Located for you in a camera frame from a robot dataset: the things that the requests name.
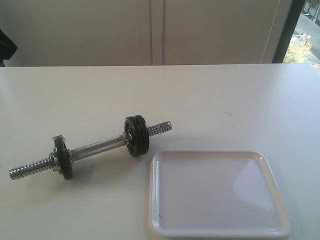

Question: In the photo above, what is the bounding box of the black weight plate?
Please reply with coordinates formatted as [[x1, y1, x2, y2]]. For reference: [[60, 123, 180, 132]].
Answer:
[[134, 115, 150, 155]]

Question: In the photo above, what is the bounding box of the chrome dumbbell bar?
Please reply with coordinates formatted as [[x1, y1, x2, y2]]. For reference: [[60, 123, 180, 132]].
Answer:
[[9, 121, 172, 180]]

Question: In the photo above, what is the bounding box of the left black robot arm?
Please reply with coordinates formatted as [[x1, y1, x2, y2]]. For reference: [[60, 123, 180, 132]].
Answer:
[[0, 30, 18, 67]]

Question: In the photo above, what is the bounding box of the black plate on right end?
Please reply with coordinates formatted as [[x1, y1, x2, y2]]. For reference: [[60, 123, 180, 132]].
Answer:
[[124, 116, 141, 157]]

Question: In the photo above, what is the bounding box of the black plate on end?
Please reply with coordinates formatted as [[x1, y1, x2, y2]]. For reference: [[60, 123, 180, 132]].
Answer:
[[53, 135, 73, 180], [124, 116, 141, 157]]

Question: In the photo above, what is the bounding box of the white plastic tray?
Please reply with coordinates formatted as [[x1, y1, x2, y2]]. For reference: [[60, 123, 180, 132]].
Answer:
[[148, 150, 291, 239]]

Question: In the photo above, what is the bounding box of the black plate on left end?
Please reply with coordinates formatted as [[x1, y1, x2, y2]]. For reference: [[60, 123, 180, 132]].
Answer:
[[53, 135, 73, 180]]

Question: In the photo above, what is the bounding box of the chrome nut left end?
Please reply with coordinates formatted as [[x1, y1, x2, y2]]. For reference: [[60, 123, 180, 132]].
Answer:
[[49, 147, 61, 172]]

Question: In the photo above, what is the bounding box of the black window frame post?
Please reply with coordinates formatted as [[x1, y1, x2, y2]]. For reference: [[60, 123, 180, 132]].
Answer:
[[271, 0, 306, 64]]

